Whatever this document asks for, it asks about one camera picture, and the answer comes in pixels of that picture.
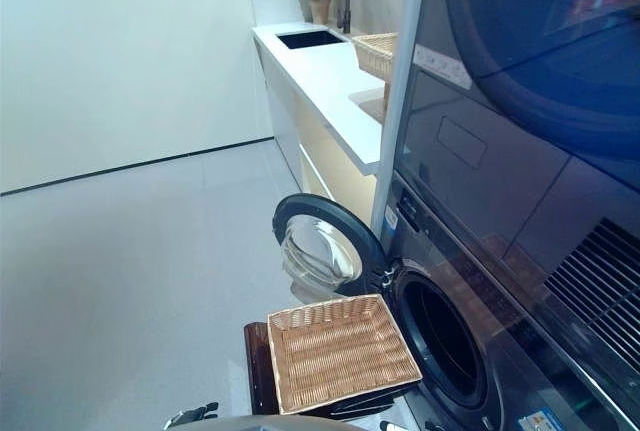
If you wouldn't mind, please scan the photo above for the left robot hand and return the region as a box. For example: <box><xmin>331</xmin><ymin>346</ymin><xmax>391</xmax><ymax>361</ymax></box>
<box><xmin>162</xmin><ymin>402</ymin><xmax>220</xmax><ymax>431</ymax></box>

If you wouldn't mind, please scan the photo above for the dark front-loading washing machine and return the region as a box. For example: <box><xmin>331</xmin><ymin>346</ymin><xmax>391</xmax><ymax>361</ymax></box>
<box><xmin>372</xmin><ymin>170</ymin><xmax>640</xmax><ymax>431</ymax></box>

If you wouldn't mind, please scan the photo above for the grey robot torso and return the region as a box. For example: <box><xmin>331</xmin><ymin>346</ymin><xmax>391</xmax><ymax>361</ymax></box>
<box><xmin>169</xmin><ymin>410</ymin><xmax>351</xmax><ymax>431</ymax></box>

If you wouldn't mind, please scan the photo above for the brown glossy stool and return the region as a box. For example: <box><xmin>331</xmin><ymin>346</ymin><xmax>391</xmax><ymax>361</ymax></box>
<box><xmin>243</xmin><ymin>321</ymin><xmax>401</xmax><ymax>420</ymax></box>

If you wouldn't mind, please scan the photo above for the large flat wicker basket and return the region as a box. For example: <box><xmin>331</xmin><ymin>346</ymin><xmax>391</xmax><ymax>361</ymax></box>
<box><xmin>267</xmin><ymin>293</ymin><xmax>424</xmax><ymax>416</ymax></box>

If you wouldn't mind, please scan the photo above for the round glass washer door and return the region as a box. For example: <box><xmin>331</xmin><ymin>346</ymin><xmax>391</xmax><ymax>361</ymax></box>
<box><xmin>272</xmin><ymin>193</ymin><xmax>396</xmax><ymax>297</ymax></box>

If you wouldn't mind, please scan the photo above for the colourful energy label sticker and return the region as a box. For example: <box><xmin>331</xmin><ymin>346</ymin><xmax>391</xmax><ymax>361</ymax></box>
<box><xmin>517</xmin><ymin>413</ymin><xmax>561</xmax><ymax>431</ymax></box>

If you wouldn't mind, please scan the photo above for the white counter cabinet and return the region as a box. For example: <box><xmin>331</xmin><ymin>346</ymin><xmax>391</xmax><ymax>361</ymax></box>
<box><xmin>251</xmin><ymin>23</ymin><xmax>399</xmax><ymax>202</ymax></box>

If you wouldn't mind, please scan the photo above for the light grey vertical panel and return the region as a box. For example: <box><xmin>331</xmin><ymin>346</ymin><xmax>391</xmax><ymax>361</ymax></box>
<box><xmin>369</xmin><ymin>0</ymin><xmax>429</xmax><ymax>247</ymax></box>

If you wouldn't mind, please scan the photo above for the dark stacked dryer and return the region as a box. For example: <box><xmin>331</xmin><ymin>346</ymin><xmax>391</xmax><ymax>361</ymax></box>
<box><xmin>394</xmin><ymin>0</ymin><xmax>640</xmax><ymax>352</ymax></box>

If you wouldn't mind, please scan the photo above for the black sink basin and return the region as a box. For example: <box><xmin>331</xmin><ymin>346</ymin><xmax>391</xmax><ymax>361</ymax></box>
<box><xmin>275</xmin><ymin>30</ymin><xmax>349</xmax><ymax>50</ymax></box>

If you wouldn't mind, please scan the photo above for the small wicker basket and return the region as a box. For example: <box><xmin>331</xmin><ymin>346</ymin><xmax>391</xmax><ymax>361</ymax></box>
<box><xmin>351</xmin><ymin>32</ymin><xmax>400</xmax><ymax>76</ymax></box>

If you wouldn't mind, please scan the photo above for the white label strip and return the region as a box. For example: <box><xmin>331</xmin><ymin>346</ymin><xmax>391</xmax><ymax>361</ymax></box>
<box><xmin>413</xmin><ymin>46</ymin><xmax>471</xmax><ymax>90</ymax></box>

